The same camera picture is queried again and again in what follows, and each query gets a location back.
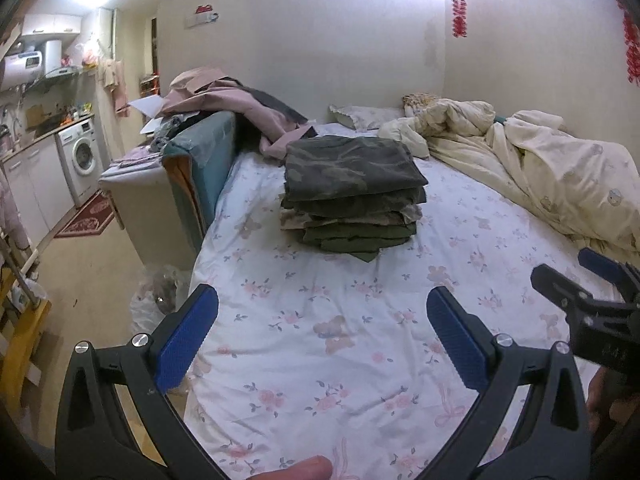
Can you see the pink cloth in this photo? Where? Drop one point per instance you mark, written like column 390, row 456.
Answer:
column 220, row 102

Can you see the person's left hand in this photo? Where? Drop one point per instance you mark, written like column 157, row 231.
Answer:
column 295, row 470

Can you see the pink hanging towel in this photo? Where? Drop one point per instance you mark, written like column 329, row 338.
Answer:
column 117, row 82

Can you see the cream printed quilt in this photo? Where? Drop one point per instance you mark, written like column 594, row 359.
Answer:
column 550, row 170

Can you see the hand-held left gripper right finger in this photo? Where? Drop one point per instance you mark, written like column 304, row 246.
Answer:
column 457, row 335

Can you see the clear plastic trash bag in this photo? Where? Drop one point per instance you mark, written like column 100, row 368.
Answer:
column 155, row 300

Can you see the yellow wooden stool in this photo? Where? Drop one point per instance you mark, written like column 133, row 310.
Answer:
column 25, row 340

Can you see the patterned pillow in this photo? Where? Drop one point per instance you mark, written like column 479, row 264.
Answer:
column 420, row 100

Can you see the white water heater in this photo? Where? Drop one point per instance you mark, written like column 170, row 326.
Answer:
column 30, row 62

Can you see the white kitchen base cabinet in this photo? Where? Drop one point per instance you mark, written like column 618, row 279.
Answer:
column 35, row 185

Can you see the red hanging decoration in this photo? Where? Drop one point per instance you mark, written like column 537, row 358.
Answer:
column 631, row 45
column 459, row 7

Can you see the bed with floral sheet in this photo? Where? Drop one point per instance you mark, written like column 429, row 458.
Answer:
column 325, row 360

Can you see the white wall cabinet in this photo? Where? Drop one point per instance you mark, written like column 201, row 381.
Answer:
column 50, row 27

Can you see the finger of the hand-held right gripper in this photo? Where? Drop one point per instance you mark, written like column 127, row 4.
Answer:
column 555, row 285
column 602, row 266

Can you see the grey camouflage pants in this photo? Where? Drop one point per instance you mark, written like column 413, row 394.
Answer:
column 350, row 160

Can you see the red patterned rug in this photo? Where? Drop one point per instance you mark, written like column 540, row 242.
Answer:
column 87, row 217

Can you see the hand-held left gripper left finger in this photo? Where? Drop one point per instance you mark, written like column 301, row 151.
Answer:
column 187, row 335

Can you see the person's right hand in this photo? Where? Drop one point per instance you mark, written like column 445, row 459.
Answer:
column 599, row 405

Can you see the olive green pants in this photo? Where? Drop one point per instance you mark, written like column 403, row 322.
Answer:
column 360, row 250
column 360, row 232

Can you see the floral pillow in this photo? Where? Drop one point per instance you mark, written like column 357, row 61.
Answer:
column 367, row 116

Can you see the white washing machine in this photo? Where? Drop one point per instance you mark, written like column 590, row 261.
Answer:
column 82, row 160

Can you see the white paper sheet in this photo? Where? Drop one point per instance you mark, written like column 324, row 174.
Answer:
column 147, row 106

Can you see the dark camouflage pants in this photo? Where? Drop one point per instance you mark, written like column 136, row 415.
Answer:
column 350, row 203

